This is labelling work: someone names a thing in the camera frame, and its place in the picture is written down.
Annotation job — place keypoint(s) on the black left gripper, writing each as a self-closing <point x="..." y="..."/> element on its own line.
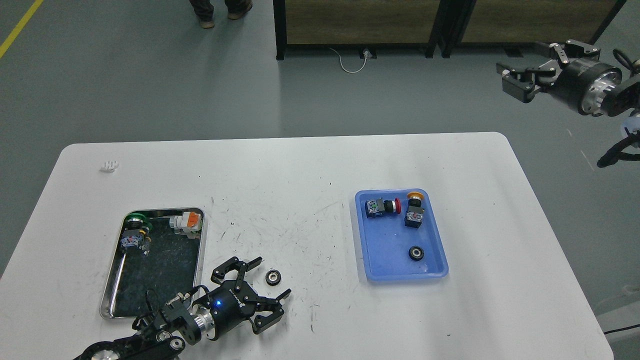
<point x="235" y="301"/>

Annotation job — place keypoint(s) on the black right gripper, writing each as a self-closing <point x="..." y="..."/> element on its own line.
<point x="582" y="85"/>

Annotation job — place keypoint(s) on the black gear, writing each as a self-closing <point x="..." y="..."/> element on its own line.
<point x="273" y="277"/>
<point x="416" y="253"/>

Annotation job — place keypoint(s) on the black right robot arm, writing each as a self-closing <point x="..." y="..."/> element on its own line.
<point x="625" y="97"/>

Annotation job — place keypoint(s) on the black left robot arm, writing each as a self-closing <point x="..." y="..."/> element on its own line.
<point x="164" y="331"/>

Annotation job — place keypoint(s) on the silver metal tray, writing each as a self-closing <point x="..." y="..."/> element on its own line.
<point x="173" y="265"/>

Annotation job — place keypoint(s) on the blue plastic tray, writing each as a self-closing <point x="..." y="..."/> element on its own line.
<point x="385" y="241"/>

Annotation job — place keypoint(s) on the small white plastic clip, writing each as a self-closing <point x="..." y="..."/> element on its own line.
<point x="109" y="167"/>

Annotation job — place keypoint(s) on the right wooden cabinet black frame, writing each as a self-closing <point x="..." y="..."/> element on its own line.
<point x="522" y="23"/>

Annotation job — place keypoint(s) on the wooden cabinet black frame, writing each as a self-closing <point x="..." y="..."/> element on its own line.
<point x="522" y="23"/>
<point x="359" y="24"/>

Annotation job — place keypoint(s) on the orange white switch block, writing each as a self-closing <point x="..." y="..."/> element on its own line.
<point x="189" y="223"/>

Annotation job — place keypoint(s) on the green push button switch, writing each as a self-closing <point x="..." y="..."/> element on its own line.
<point x="135" y="234"/>

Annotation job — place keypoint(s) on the left wooden cabinet black frame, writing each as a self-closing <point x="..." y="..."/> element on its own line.
<point x="359" y="24"/>

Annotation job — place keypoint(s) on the red push button switch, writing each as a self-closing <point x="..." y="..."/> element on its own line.
<point x="379" y="207"/>

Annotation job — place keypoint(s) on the yellow push button switch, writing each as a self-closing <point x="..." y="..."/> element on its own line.
<point x="415" y="213"/>

